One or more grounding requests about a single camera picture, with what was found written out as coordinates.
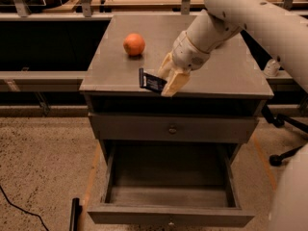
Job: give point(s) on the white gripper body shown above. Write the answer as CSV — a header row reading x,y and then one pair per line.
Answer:
x,y
188,55

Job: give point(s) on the closed grey top drawer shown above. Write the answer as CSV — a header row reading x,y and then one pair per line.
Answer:
x,y
172,128

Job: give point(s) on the black office chair base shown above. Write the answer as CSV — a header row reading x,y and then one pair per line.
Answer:
x,y
288,132

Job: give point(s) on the black bar on floor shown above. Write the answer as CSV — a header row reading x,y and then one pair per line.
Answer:
x,y
75,213

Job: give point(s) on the dark blue rxbar wrapper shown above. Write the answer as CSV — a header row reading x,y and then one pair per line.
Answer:
x,y
151,82

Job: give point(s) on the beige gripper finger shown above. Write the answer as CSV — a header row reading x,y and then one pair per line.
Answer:
x,y
165,67
176,80

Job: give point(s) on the grey wooden drawer cabinet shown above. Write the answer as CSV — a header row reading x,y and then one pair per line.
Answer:
x,y
132,97

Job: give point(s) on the clear hand sanitizer bottle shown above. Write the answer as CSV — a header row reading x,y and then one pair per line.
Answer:
x,y
272,68

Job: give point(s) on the orange fruit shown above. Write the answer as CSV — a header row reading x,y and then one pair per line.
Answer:
x,y
134,44

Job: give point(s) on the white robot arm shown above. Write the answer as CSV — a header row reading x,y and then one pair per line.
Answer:
x,y
284,35

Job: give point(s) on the open grey middle drawer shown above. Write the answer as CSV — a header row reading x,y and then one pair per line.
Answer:
x,y
170,184

